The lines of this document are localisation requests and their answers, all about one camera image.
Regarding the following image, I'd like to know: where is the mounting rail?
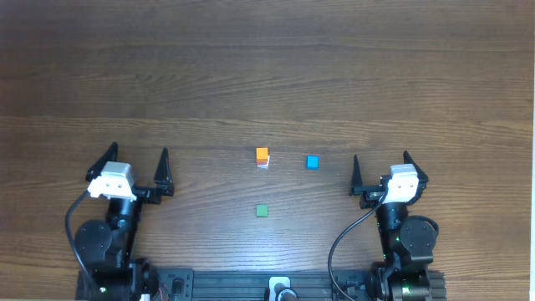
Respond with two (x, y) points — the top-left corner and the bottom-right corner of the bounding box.
(76, 267), (447, 301)

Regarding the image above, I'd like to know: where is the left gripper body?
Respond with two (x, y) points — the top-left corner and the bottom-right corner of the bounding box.
(133, 185), (164, 206)

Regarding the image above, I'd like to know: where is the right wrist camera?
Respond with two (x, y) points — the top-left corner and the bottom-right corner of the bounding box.
(381, 163), (420, 205)

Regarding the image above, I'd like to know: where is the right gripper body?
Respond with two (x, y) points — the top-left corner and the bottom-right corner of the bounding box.
(359, 176), (392, 210)

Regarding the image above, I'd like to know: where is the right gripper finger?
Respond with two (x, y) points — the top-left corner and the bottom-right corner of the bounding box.
(401, 150), (430, 186)
(349, 154), (364, 196)

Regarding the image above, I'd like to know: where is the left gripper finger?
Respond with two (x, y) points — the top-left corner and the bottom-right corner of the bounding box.
(153, 146), (176, 197)
(84, 141), (120, 182)

